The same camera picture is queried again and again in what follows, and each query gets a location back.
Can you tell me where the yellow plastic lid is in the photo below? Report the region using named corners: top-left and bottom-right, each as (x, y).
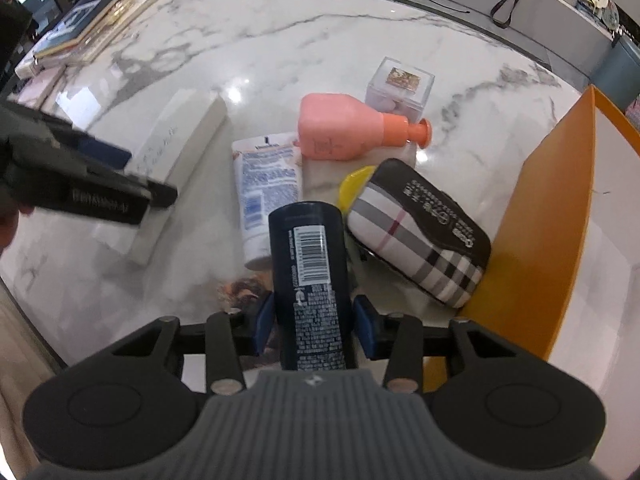
top-left (337, 166), bottom-right (378, 213)

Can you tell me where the plaid pouch with black base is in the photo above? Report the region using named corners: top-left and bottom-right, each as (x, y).
top-left (346, 158), bottom-right (492, 307)

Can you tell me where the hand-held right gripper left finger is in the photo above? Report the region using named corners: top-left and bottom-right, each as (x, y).
top-left (107, 292), bottom-right (275, 394)

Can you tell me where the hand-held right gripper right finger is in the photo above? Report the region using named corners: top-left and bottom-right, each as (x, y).
top-left (351, 295), bottom-right (531, 394)

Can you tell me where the dark cabinet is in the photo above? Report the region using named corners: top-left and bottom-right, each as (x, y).
top-left (0, 0), bottom-right (37, 92)

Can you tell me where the pink pump bottle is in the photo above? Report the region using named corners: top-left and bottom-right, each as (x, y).
top-left (295, 93), bottom-right (433, 162)

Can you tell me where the tan book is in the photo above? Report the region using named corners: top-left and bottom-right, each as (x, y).
top-left (65, 0), bottom-right (151, 61)

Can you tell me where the white low counter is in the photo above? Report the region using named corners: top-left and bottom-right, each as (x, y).
top-left (475, 0), bottom-right (640, 61)

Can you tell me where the grey trash bin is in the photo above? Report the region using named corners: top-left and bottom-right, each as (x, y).
top-left (590, 35), bottom-right (640, 112)

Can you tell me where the orange cardboard box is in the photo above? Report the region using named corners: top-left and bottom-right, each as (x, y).
top-left (424, 85), bottom-right (640, 480)

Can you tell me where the dark blue bottle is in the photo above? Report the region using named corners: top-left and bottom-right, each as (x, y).
top-left (267, 201), bottom-right (358, 373)

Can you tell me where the person's left hand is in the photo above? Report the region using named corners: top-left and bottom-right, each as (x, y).
top-left (0, 205), bottom-right (21, 252)

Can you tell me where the grey packet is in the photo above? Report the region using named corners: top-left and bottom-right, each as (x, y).
top-left (365, 56), bottom-right (436, 120)

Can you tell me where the pale pink flat box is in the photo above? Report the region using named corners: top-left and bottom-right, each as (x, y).
top-left (15, 62), bottom-right (71, 108)

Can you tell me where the dark cover book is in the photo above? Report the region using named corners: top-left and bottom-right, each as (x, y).
top-left (32, 0), bottom-right (138, 58)

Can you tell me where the brown printed card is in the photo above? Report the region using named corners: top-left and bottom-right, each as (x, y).
top-left (219, 276), bottom-right (275, 361)

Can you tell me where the long white box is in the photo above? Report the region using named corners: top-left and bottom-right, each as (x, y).
top-left (92, 91), bottom-right (230, 267)

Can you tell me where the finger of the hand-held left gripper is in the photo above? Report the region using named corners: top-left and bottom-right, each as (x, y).
top-left (0, 101), bottom-right (132, 171)
top-left (5, 152), bottom-right (179, 227)

